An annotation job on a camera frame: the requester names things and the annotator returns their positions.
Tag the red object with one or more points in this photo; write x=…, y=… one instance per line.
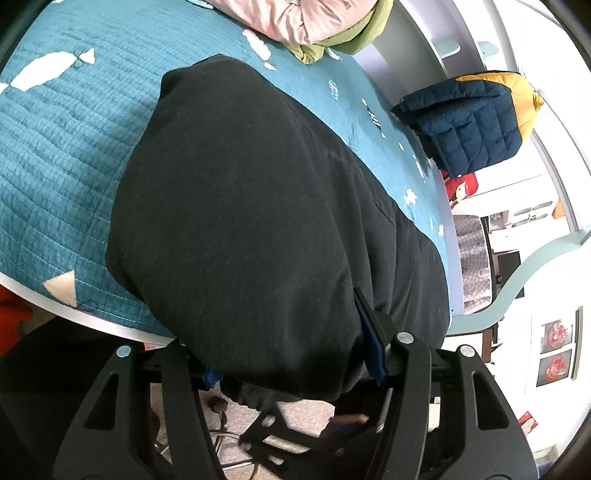
x=14, y=318

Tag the black hooded jacket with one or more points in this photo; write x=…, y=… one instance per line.
x=254, y=207

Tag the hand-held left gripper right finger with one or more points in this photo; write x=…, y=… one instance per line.
x=374, y=346

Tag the red round wall picture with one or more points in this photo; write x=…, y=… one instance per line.
x=555, y=368
x=557, y=334

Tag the black monitor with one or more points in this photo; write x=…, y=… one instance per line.
x=508, y=272

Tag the navy and yellow puffer jacket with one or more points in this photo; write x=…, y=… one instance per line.
x=466, y=124

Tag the pink quilt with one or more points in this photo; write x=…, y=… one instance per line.
x=286, y=18

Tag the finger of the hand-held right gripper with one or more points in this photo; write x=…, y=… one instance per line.
x=277, y=434

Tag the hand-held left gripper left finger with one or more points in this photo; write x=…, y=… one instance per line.
x=152, y=415

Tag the teal quilted bed cover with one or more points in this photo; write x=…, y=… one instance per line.
x=69, y=161

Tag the green quilt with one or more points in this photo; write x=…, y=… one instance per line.
x=360, y=32

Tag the red cartoon bag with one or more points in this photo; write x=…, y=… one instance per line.
x=461, y=189

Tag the lavender shelf unit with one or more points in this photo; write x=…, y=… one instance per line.
x=406, y=69

